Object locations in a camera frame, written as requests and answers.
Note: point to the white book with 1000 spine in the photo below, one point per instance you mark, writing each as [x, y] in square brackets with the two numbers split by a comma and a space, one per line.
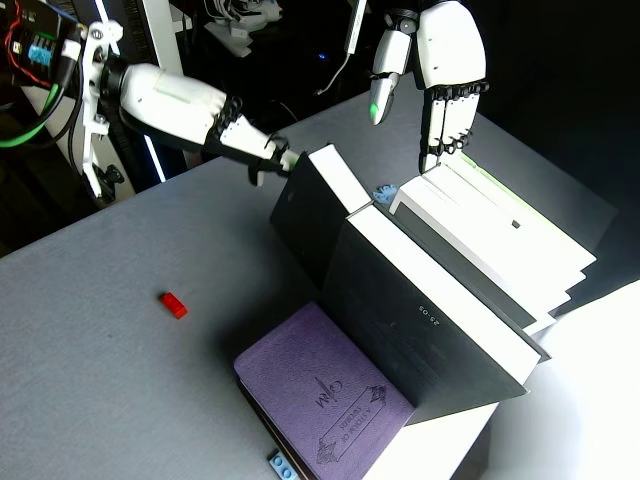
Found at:
[440, 212]

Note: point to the small light blue toy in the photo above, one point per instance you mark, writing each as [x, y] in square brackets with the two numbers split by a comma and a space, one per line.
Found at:
[387, 193]

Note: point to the blue studded toy brick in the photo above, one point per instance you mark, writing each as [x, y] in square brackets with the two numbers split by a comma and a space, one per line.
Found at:
[282, 466]

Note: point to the green-edged white book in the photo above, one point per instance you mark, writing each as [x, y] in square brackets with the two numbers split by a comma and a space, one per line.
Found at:
[550, 235]

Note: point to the red toy block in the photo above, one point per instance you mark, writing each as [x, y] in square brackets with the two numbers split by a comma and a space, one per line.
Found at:
[174, 305]

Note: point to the white usb hub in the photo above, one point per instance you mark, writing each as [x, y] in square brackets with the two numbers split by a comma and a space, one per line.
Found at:
[357, 25]

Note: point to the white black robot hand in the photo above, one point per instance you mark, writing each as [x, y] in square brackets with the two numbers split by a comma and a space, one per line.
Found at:
[170, 102]
[450, 45]

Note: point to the white book with grey spine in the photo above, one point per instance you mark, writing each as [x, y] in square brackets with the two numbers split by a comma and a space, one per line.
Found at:
[495, 230]

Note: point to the small black hardcover book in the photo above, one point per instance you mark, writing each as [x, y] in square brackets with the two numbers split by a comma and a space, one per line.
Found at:
[305, 225]

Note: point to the purple embossed notebook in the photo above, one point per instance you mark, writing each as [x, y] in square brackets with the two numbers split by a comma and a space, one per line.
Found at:
[320, 380]

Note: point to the white frame post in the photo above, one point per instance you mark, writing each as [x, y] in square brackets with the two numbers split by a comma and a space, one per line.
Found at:
[162, 35]

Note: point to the white plastic part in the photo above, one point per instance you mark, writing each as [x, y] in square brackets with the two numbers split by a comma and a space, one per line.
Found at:
[235, 32]

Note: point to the large black hardcover book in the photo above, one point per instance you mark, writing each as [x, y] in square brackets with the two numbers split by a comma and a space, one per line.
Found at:
[400, 325]

